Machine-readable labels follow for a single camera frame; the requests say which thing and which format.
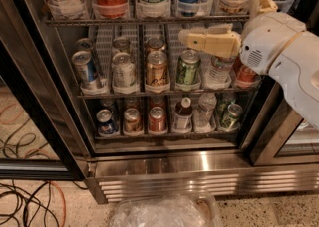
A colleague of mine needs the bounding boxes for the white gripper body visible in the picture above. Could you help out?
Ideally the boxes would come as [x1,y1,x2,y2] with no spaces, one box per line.
[240,12,306,75]

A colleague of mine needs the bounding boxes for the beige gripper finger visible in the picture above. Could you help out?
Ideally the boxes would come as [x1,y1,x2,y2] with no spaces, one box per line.
[178,24,241,59]
[248,0,278,19]

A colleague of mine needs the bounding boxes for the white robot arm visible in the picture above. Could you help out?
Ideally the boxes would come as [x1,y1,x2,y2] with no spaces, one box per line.
[178,0,319,128]

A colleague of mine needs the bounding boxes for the clear water bottle middle shelf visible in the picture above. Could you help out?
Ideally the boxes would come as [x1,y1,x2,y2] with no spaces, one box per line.
[207,56,235,84]

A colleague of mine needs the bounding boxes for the clear water bottle shelf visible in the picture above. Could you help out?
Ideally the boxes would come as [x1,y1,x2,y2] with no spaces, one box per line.
[193,93,217,133]
[207,56,235,84]

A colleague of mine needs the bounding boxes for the green can middle shelf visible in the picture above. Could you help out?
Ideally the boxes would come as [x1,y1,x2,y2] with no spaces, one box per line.
[176,50,200,85]

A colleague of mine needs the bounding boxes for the green can shelf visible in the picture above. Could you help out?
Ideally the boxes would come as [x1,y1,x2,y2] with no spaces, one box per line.
[176,50,200,85]
[220,104,243,129]
[216,92,236,115]

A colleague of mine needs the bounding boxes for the red Coca-Cola can middle front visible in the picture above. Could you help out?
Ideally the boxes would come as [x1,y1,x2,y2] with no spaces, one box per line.
[236,65,257,83]

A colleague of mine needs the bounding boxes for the green can bottom shelf rear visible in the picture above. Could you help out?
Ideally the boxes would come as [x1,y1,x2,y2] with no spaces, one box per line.
[216,92,236,115]

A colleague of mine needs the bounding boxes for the gold can middle shelf rear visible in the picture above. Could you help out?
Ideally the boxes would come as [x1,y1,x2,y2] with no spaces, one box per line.
[146,37,165,53]

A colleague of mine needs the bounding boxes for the gold can middle shelf front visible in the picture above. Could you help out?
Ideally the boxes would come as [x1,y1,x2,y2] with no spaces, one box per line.
[146,51,168,87]

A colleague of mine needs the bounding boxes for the clear water bottle bottom shelf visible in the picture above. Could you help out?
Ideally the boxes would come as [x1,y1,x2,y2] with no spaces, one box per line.
[193,93,217,133]

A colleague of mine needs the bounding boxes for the green can bottom shelf front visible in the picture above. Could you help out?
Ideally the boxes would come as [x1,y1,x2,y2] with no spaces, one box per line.
[220,104,243,129]

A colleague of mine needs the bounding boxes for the white can middle shelf rear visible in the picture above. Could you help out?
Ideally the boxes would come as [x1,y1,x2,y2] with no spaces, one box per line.
[112,36,131,54]

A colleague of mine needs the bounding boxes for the white can shelf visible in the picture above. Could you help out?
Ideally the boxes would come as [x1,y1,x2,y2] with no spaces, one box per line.
[112,36,131,54]
[112,53,136,88]

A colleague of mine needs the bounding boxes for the right glass fridge door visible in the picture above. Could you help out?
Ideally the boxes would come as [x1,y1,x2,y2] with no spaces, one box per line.
[249,83,319,166]

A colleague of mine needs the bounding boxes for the glass fridge door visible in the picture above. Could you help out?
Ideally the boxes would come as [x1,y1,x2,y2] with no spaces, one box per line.
[0,0,90,180]
[249,83,319,166]

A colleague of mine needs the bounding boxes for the white can middle shelf front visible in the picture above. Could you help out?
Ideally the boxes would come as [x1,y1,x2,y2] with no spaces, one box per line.
[112,53,136,88]

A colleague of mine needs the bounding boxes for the red can bottom shelf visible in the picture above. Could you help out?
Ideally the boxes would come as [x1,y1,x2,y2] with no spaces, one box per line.
[149,107,166,132]

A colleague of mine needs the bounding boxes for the gold can bottom shelf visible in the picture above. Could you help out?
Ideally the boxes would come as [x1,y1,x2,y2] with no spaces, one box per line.
[124,108,142,133]

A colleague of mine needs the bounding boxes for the stainless steel fridge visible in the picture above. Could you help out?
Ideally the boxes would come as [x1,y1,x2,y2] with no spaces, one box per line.
[0,0,319,205]

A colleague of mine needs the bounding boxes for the blue can behind middle shelf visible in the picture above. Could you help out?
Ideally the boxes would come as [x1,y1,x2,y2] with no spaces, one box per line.
[75,38,96,55]

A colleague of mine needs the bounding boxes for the blue silver can middle shelf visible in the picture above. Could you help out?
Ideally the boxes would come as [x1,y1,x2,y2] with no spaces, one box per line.
[71,51,102,90]

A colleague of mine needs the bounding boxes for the blue Pepsi can bottom shelf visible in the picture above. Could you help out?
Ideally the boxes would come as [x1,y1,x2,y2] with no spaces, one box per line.
[96,109,118,136]

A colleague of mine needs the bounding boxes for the left glass fridge door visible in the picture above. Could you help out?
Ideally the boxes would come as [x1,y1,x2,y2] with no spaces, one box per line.
[0,0,90,180]

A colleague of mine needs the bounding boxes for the brown juice bottle white cap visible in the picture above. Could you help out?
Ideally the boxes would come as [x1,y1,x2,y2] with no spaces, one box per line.
[173,97,192,133]

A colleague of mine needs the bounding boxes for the clear plastic bin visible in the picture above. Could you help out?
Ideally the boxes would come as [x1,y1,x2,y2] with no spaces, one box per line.
[108,190,223,227]

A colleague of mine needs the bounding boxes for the orange cable on floor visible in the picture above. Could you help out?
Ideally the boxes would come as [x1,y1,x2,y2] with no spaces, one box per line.
[49,180,67,227]

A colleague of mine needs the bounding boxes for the black cables on floor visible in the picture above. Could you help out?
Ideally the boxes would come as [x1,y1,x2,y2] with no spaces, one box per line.
[0,180,61,227]

